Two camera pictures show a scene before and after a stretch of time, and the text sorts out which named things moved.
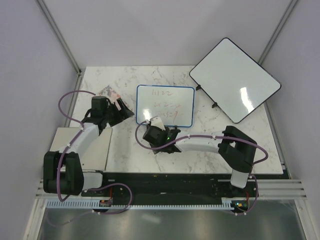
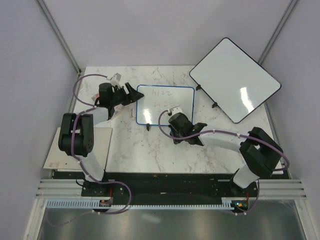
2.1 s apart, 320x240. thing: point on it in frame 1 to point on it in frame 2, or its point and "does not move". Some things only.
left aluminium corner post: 57,34 does not move
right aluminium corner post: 277,30 does not move
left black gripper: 121,115 to 133,95
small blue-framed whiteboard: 175,105 does not move
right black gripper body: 166,131 to 179,134
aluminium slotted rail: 268,189 does not move
